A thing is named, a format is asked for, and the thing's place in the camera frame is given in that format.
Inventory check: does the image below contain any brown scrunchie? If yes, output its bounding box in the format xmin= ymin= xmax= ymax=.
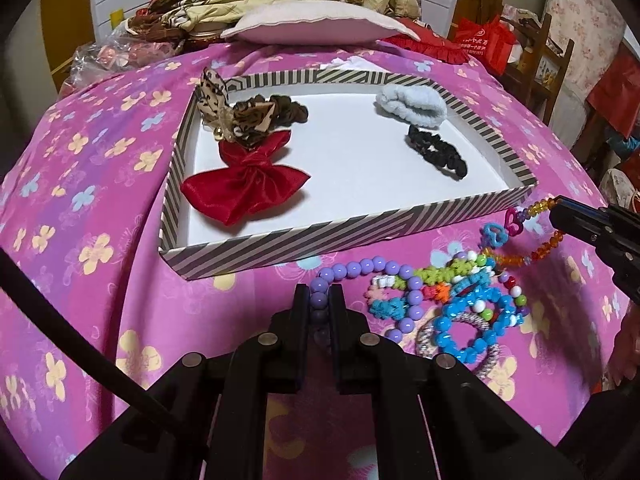
xmin=260 ymin=94 xmax=310 ymax=125

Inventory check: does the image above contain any red shopping bag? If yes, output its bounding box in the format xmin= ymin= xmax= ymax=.
xmin=450 ymin=14 xmax=523 ymax=73

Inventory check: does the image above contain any multicolour flower bead bracelet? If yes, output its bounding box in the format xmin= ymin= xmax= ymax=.
xmin=367 ymin=252 xmax=501 ymax=321

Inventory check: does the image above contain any person's right hand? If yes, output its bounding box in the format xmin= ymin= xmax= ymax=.
xmin=607 ymin=307 xmax=640 ymax=391

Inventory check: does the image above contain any clear plastic bag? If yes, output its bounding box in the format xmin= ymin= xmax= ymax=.
xmin=62 ymin=30 xmax=188 ymax=93

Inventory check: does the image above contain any black scrunchie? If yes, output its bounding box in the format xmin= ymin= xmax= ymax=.
xmin=406 ymin=124 xmax=469 ymax=180

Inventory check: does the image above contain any floral upholstered seat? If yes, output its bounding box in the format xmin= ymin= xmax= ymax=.
xmin=600 ymin=167 xmax=640 ymax=208

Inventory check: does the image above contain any red hanging cloth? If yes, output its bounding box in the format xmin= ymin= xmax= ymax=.
xmin=587 ymin=40 xmax=640 ymax=138

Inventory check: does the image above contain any amber rainbow crystal bracelet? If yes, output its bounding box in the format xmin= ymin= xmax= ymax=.
xmin=480 ymin=195 xmax=566 ymax=268

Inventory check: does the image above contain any black cable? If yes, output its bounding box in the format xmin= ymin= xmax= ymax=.
xmin=0 ymin=247 xmax=211 ymax=441

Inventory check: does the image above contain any purple bead bracelet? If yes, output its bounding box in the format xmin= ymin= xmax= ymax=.
xmin=309 ymin=256 xmax=428 ymax=348

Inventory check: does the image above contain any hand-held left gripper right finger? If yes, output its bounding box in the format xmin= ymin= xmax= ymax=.
xmin=327 ymin=283 xmax=583 ymax=480

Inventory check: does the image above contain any white pink pillow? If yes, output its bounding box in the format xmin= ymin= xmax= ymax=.
xmin=220 ymin=1 xmax=421 ymax=46

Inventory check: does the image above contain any light blue fluffy scrunchie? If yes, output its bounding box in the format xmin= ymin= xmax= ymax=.
xmin=375 ymin=85 xmax=447 ymax=127

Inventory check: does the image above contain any striped cardboard box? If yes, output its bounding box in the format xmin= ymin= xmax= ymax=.
xmin=159 ymin=71 xmax=538 ymax=281

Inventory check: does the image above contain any white paper sheet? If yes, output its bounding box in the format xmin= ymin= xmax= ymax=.
xmin=320 ymin=55 xmax=371 ymax=73

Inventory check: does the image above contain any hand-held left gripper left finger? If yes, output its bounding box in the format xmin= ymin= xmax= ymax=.
xmin=59 ymin=283 xmax=313 ymax=480

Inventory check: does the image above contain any pink floral bedsheet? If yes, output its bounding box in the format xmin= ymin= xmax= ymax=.
xmin=0 ymin=42 xmax=623 ymax=480

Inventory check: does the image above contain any bright blue bead bracelet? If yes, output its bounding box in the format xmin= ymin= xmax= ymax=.
xmin=432 ymin=287 xmax=526 ymax=366

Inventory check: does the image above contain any pink floral upright mattress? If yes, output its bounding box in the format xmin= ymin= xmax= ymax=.
xmin=545 ymin=0 xmax=626 ymax=101

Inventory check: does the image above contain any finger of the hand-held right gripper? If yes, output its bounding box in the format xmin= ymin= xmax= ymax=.
xmin=556 ymin=195 xmax=612 ymax=217
xmin=548 ymin=206 xmax=603 ymax=247

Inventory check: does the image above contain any red satin hair bow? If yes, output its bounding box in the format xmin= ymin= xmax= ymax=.
xmin=180 ymin=130 xmax=311 ymax=226

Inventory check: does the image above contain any leopard print hair bow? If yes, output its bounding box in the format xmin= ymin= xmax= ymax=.
xmin=195 ymin=69 xmax=277 ymax=150

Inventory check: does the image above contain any wooden chair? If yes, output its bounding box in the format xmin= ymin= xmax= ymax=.
xmin=500 ymin=12 xmax=576 ymax=126

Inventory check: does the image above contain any red ruffled cushion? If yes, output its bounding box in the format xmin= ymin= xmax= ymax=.
xmin=382 ymin=17 xmax=483 ymax=66

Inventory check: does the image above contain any multicolour round bead bracelet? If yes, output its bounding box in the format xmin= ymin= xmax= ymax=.
xmin=470 ymin=270 xmax=531 ymax=326

